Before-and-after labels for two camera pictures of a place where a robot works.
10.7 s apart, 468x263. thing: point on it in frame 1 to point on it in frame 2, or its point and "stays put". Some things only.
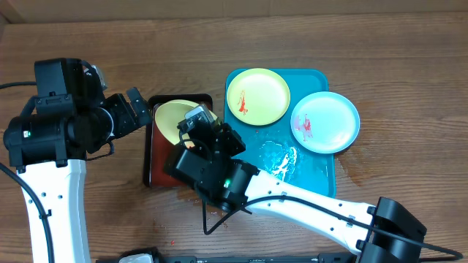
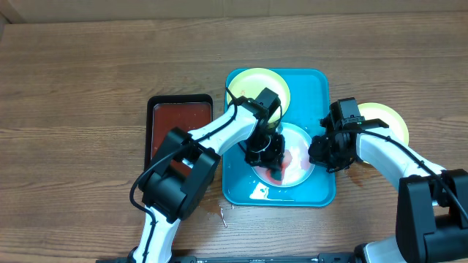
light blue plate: (325, 122) to (300, 169)
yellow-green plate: (168, 115) to (389, 117)
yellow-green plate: (258, 96) stays put
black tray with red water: (156, 147) stays put
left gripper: (126, 124) to (274, 158)
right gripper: (225, 137) to (322, 158)
